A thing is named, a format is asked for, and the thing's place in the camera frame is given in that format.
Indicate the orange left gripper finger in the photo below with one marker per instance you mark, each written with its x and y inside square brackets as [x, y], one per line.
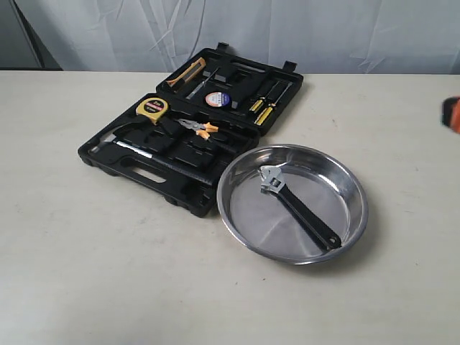
[450, 116]

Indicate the black handled adjustable wrench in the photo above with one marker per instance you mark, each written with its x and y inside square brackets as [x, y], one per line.
[273, 183]

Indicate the black plastic tool case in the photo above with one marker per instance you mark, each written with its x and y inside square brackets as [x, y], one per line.
[237, 132]

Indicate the white backdrop curtain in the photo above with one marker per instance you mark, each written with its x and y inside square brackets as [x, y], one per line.
[320, 36]

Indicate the yellow black large screwdriver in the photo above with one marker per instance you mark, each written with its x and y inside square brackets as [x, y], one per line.
[269, 109]

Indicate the yellow black small screwdriver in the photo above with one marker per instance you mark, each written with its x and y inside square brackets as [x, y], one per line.
[262, 95]

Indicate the round stainless steel tray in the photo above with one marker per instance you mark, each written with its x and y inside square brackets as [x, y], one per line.
[262, 224]

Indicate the black electrical tape roll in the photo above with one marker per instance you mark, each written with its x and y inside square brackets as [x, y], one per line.
[217, 99]

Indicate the silver tester screwdriver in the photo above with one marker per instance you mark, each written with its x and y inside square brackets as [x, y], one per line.
[201, 85]

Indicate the yellow utility knife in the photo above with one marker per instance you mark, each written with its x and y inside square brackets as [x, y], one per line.
[187, 75]

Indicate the yellow black tape measure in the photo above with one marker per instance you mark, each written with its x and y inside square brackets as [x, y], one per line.
[152, 108]

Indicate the orange handled pliers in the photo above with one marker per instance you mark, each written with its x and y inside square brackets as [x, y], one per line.
[202, 130]

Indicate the black handled claw hammer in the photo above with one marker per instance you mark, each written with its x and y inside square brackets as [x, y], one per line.
[110, 138]

